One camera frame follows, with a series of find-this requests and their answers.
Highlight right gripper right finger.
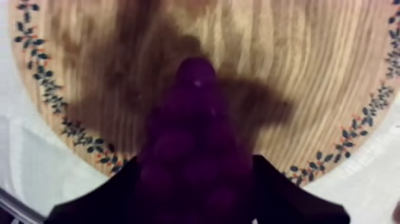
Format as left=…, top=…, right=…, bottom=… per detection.
left=251, top=154, right=351, bottom=224

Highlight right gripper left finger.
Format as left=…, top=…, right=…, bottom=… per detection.
left=43, top=156, right=141, bottom=224

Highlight purple toy grapes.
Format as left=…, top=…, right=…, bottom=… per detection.
left=135, top=56, right=255, bottom=224

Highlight round wooden board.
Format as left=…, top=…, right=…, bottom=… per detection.
left=8, top=0, right=400, bottom=187

